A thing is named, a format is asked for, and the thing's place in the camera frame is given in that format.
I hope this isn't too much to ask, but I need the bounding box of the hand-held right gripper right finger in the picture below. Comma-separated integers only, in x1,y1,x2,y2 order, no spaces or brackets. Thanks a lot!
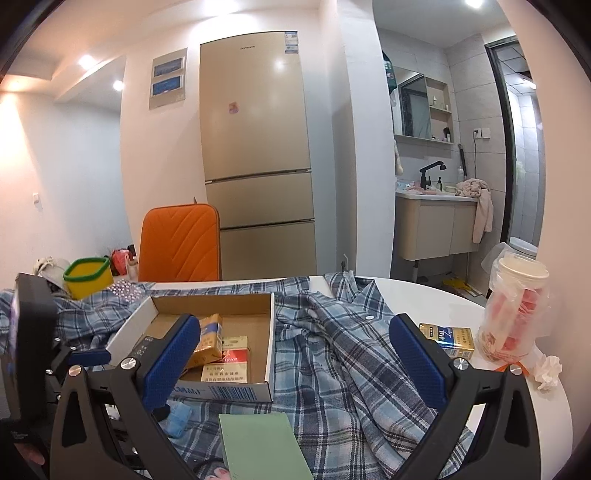
389,314,541,480

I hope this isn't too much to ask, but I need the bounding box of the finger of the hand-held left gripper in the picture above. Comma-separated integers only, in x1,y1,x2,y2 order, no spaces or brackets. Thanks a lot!
55,342,112,370

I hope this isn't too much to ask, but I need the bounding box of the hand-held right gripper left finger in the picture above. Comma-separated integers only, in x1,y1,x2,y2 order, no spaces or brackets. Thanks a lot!
50,314,201,480

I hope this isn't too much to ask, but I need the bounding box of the black cigarette pack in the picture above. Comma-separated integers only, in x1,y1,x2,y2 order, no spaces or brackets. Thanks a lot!
131,335,160,365

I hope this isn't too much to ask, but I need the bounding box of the gold blue cigarette pack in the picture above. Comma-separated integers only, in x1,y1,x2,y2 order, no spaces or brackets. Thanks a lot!
187,314,223,369
419,322,475,360

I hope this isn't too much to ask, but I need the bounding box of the red cigarette pack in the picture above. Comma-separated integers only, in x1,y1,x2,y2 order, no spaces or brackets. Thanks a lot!
202,336,250,384

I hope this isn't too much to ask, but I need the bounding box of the cardboard box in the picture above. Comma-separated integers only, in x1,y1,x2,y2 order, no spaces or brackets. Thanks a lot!
105,292,276,403

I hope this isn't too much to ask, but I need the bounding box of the white bag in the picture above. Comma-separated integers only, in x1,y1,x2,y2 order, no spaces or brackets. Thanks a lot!
34,257,70,291

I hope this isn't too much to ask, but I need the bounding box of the light blue packet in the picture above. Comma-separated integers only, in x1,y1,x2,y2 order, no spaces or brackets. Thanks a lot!
165,401,192,438

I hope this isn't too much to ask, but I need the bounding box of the yellow container green rim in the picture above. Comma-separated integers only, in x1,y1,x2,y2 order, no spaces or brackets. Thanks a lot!
63,257,114,301

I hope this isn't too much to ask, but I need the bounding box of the sequined cloth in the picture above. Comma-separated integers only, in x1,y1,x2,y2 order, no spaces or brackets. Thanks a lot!
108,282,148,303

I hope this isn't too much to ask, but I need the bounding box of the blue plaid shirt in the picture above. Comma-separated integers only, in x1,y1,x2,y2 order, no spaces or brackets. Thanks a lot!
0,272,476,480

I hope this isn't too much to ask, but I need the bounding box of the red plastic bag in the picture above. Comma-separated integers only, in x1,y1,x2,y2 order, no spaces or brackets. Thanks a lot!
111,248,132,278

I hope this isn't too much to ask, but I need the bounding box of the orange chair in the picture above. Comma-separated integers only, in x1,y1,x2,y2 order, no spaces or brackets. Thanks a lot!
139,204,222,283

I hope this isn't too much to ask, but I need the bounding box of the paper cup in plastic bag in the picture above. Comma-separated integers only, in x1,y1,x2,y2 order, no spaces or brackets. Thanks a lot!
475,242,552,365

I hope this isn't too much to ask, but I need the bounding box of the green paper sheet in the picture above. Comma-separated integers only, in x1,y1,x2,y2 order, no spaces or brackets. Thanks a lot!
218,412,315,480

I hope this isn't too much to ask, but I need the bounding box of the crumpled white tissue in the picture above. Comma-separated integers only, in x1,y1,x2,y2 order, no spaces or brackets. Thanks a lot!
533,354,564,393

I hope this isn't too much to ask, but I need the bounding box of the beige vanity cabinet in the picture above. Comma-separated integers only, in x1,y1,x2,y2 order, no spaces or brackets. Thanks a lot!
396,191,478,261

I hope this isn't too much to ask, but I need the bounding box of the white toilet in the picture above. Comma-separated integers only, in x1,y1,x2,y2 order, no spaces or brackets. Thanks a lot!
508,236,539,259

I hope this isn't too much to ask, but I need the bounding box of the pink towel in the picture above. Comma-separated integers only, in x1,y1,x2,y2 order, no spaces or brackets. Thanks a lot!
456,178,494,244

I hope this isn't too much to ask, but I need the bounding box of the black faucet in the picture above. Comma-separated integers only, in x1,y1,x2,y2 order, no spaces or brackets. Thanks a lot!
419,161,447,190

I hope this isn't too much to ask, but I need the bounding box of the black framed glass door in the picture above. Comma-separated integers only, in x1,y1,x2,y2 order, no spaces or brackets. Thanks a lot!
485,36,541,247

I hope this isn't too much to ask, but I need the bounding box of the beige refrigerator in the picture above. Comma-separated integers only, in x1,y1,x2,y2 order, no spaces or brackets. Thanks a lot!
199,30,318,281

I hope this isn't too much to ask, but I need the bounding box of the bathroom mirror cabinet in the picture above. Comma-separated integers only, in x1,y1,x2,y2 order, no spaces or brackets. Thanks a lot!
392,65,455,146

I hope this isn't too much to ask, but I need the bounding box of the grey wall panel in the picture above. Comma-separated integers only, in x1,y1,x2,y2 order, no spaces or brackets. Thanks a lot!
148,47,188,110

